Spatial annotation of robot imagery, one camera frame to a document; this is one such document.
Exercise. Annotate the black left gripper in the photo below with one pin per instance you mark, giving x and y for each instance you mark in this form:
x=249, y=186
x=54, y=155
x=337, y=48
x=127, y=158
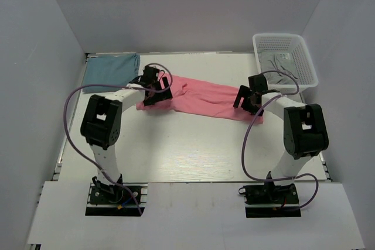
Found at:
x=164, y=95

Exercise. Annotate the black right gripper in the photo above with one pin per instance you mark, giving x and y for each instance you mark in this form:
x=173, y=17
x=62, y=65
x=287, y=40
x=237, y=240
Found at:
x=243, y=92

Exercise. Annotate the pink t shirt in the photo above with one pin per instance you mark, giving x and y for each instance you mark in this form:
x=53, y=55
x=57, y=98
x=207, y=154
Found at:
x=199, y=97

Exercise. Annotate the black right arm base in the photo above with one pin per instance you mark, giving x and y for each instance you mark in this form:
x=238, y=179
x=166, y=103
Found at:
x=270, y=201

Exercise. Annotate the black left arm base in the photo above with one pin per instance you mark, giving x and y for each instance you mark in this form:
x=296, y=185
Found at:
x=112, y=201

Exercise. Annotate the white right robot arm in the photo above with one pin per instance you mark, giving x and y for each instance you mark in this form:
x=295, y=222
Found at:
x=304, y=129

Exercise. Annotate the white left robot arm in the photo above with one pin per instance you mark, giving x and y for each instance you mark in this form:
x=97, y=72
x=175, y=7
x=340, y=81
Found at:
x=101, y=123

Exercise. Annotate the teal folded t shirt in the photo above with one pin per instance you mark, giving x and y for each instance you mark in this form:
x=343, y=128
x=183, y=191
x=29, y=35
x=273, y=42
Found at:
x=112, y=70

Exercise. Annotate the grey t shirt in basket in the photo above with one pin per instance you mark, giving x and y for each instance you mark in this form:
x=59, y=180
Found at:
x=279, y=66

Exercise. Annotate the white plastic basket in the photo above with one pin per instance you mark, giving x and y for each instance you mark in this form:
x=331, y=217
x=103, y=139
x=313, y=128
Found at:
x=296, y=47

